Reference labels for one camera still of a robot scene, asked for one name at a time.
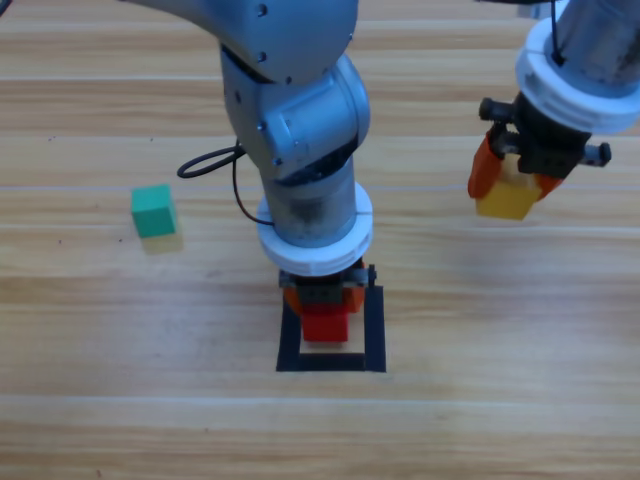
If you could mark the black tape square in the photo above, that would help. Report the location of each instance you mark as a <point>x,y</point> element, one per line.
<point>325,362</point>

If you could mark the green block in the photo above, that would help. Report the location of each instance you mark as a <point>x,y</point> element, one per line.
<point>155,215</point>

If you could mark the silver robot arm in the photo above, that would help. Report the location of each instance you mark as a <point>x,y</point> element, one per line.
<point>590,65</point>
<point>300,125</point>

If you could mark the yellow block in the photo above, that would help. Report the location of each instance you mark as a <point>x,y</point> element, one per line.
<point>505,202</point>

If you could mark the red block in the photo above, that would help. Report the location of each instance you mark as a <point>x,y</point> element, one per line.
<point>325,327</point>

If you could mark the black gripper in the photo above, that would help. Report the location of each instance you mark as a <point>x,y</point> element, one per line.
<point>320,292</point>
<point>545,145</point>

